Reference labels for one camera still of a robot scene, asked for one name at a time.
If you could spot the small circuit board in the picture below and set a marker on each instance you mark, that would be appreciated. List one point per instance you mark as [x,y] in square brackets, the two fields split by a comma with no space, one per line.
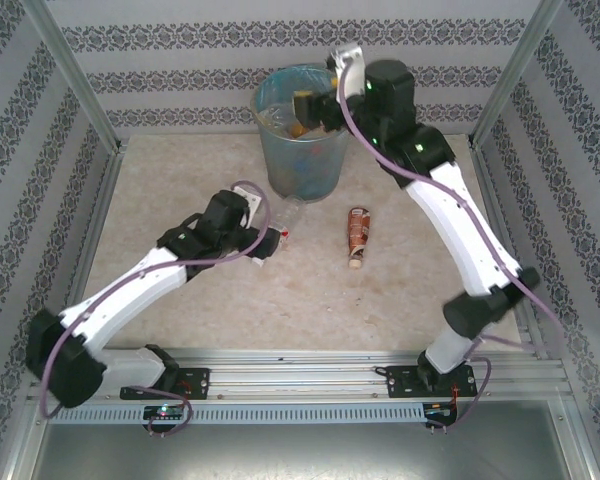
[165,411]
[440,410]

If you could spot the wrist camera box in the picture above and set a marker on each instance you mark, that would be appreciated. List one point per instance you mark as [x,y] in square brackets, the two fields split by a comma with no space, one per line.
[347,55]
[247,196]

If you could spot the blue plastic bin liner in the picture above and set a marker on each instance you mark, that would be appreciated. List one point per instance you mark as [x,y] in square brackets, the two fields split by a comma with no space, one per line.
[270,90]

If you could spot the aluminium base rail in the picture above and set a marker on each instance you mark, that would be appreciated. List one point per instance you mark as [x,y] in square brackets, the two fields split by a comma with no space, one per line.
[290,375]

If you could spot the brown chocolate drink bottle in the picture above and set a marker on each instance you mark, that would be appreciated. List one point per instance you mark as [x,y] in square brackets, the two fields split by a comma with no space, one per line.
[358,232]

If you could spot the aluminium side rail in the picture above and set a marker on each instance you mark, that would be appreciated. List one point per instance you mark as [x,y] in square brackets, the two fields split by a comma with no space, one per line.
[487,180]
[102,200]

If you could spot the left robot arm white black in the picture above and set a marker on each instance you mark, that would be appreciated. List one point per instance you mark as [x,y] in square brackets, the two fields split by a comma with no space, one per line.
[125,295]

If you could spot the grey mesh waste bin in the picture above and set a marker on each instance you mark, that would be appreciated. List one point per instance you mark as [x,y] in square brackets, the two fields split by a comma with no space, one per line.
[300,165]

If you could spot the aluminium frame post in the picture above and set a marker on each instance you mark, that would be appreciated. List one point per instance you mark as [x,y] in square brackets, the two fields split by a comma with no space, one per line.
[508,80]
[79,80]

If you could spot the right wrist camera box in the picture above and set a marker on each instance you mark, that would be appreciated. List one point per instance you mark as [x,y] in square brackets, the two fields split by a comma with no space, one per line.
[347,55]

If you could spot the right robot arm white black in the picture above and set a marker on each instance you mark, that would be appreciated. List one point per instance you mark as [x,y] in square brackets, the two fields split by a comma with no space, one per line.
[460,235]

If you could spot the grey steel sheet panel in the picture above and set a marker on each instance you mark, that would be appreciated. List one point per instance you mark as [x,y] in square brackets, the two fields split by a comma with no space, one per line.
[300,455]

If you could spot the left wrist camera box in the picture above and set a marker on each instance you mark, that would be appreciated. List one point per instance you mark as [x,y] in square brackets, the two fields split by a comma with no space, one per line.
[247,196]

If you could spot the clear bottle white red label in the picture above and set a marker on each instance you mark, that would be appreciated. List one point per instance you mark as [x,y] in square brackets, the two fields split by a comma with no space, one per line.
[292,212]

